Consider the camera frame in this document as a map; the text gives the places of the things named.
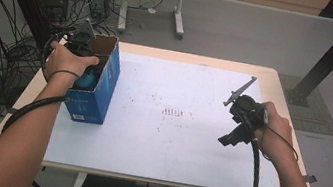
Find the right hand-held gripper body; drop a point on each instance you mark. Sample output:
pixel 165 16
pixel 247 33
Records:
pixel 247 111

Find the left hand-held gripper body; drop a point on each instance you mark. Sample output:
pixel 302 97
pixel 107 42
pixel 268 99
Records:
pixel 80 41

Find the blue bottle with white cap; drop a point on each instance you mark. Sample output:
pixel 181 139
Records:
pixel 87 81

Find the blue cardboard box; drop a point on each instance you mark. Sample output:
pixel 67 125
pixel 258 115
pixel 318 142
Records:
pixel 98 103

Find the person's left hand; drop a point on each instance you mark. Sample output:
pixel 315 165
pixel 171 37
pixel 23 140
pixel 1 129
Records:
pixel 64 62

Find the person's right hand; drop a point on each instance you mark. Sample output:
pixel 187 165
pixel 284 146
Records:
pixel 276 134

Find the black box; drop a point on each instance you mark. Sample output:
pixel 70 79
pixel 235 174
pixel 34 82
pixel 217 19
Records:
pixel 51 1

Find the grey floor mat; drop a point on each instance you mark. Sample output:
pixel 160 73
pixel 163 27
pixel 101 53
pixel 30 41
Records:
pixel 319 114

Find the light wooden table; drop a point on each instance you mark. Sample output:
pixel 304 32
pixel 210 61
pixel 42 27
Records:
pixel 193 58

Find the grey tape piece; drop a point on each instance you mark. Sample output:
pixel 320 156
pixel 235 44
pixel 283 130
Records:
pixel 11 110
pixel 309 179

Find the white desk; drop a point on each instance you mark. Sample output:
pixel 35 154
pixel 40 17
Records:
pixel 179 8

